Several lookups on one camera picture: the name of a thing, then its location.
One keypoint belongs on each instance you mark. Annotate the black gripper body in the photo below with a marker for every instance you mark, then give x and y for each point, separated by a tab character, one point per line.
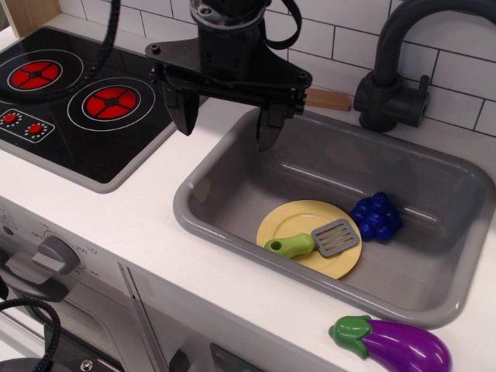
233	59

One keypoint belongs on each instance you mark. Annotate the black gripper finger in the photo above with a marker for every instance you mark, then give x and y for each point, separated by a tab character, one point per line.
182	107
269	125

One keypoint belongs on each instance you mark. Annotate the green handled grey spatula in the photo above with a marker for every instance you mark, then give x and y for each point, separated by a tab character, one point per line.
329	240

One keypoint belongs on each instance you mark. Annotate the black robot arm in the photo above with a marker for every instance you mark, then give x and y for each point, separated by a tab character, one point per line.
233	60

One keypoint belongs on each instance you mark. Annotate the yellow plastic plate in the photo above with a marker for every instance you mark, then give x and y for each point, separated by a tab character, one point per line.
304	216

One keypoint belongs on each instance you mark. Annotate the grey plastic sink basin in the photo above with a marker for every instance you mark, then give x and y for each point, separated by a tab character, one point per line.
421	276

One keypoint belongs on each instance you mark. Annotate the wooden block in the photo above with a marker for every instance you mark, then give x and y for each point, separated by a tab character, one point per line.
326	99

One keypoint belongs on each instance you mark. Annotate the black toy stove top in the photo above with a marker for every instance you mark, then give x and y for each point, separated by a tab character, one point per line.
99	136

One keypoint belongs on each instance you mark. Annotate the dark grey faucet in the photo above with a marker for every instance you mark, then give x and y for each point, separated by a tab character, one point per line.
382	98

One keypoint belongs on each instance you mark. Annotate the blue toy grapes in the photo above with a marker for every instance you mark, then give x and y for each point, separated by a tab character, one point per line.
376	217

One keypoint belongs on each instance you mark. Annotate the wooden shelf panel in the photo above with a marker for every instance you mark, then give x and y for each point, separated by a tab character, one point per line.
25	16

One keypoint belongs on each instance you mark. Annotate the grey oven knob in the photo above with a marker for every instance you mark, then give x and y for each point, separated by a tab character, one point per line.
56	256

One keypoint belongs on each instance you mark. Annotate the purple toy eggplant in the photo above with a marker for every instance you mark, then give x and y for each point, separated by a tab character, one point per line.
395	346

